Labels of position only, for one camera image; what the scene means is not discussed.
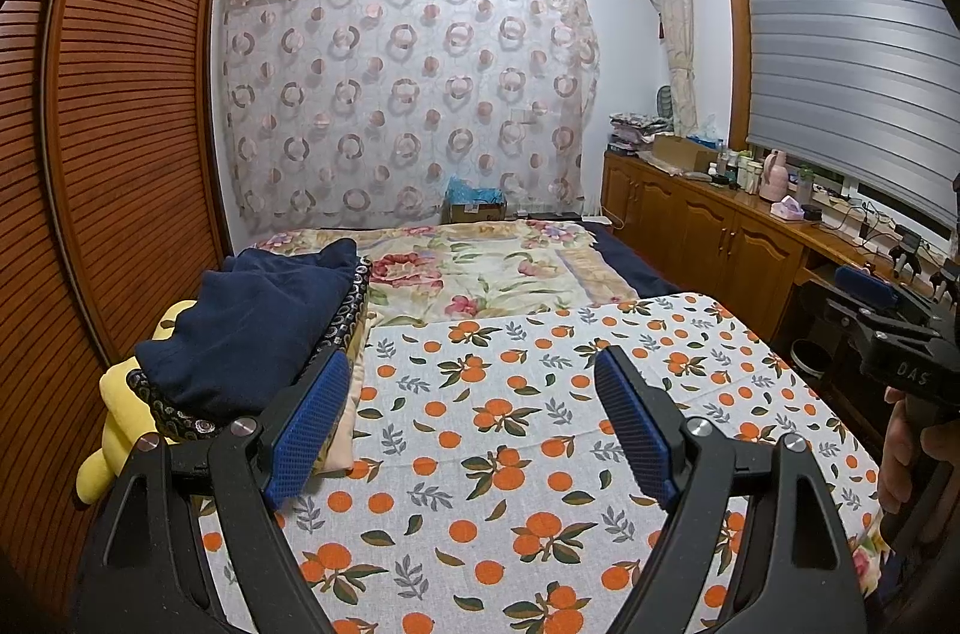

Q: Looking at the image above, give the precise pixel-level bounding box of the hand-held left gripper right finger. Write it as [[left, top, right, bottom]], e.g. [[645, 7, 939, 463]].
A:
[[592, 345, 871, 634]]

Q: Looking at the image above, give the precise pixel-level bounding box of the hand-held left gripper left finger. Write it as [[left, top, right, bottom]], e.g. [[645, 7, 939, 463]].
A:
[[71, 349, 353, 634]]

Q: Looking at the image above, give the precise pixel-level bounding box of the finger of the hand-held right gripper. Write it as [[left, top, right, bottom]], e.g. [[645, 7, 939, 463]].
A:
[[825, 265, 938, 342]]

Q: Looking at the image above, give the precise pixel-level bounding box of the navy blue printed T-shirt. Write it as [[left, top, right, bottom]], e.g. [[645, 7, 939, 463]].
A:
[[135, 240, 361, 414]]

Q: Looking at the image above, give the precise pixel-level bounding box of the stack of folded clothes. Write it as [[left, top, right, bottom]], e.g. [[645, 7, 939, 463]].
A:
[[609, 112, 672, 155]]

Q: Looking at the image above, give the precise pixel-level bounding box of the person's right hand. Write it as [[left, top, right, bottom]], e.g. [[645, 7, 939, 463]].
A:
[[876, 386, 960, 531]]

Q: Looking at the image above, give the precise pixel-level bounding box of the black desk stand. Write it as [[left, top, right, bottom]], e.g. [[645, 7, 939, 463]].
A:
[[892, 232, 923, 282], [930, 262, 960, 305]]

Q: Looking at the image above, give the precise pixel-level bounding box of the dark waste bin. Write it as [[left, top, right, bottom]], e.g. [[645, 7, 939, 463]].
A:
[[791, 340, 833, 380]]

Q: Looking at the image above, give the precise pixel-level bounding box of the white power strip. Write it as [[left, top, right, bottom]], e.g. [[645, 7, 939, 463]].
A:
[[814, 191, 871, 215]]

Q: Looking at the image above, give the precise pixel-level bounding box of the dark circle-patterned cloth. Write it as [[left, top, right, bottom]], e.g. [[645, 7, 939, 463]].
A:
[[127, 255, 372, 447]]

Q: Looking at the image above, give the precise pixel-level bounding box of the white orange-print cloth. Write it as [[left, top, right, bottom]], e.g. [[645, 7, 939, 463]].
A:
[[199, 292, 882, 634]]

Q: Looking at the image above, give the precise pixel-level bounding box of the pink thermos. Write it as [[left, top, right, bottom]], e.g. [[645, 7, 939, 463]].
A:
[[759, 148, 788, 200]]

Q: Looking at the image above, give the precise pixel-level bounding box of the navy blue bed sheet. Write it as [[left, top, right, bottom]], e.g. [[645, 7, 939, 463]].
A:
[[581, 219, 680, 299]]

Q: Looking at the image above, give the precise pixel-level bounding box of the long wooden cabinet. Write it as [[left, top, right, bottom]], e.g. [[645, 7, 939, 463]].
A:
[[600, 149, 960, 380]]

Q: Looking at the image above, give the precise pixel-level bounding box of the row of small bottles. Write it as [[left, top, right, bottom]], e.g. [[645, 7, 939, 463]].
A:
[[705, 149, 762, 189]]

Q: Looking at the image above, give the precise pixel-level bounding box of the yellow plush toy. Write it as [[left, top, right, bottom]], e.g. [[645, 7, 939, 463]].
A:
[[75, 300, 200, 504]]

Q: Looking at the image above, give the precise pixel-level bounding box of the floral bed quilt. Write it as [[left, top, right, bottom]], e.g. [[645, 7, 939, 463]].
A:
[[247, 221, 638, 335]]

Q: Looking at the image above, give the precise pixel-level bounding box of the open flat cardboard box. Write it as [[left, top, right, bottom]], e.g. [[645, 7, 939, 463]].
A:
[[651, 134, 717, 174]]

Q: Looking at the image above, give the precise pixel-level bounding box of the grey window blind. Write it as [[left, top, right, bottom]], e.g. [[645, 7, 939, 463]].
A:
[[739, 0, 960, 230]]

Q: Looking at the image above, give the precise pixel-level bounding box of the cardboard box with blue bag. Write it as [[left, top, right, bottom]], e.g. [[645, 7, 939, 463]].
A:
[[446, 178, 509, 224]]

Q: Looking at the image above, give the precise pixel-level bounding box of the cream patterned side curtain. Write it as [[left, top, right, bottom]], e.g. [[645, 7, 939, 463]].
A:
[[646, 0, 698, 136]]

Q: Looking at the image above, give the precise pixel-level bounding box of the sheer circle-patterned curtain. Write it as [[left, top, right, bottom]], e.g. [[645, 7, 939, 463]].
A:
[[214, 0, 601, 237]]

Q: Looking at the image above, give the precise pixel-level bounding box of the brown louvered wardrobe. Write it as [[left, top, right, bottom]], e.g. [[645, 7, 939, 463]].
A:
[[0, 0, 230, 605]]

